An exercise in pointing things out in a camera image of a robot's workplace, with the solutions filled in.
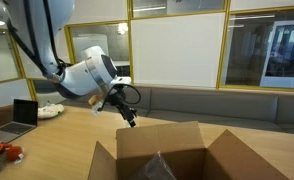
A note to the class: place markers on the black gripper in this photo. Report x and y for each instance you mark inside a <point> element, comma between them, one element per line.
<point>117,98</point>

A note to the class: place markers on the brown cardboard box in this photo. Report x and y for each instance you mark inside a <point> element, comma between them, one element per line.
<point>160,140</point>

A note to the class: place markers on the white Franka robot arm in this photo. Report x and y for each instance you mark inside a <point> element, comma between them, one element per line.
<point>77,75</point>

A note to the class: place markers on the grey upholstered bench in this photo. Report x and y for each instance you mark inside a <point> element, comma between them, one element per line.
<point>220,103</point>

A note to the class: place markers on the grey open laptop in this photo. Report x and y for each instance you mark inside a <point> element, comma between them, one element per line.
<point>25,111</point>

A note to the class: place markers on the red fuzzy ball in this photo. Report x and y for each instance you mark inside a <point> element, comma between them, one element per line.
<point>14,154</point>

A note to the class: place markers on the brown cardboard panel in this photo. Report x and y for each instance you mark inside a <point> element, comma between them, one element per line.
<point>2,116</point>

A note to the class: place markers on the white framed glass door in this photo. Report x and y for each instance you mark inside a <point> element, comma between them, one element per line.
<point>283,53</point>

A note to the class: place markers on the yellow window frame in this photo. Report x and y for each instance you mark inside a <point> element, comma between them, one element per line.
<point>222,50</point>

